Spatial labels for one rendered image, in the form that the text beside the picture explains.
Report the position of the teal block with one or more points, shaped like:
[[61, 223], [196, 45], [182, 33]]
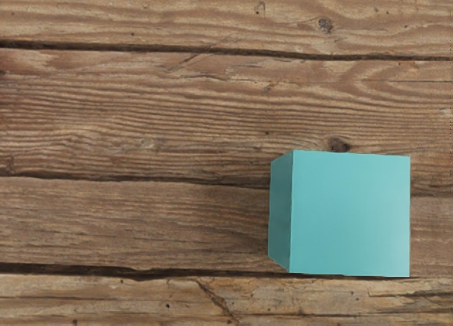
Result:
[[348, 214]]

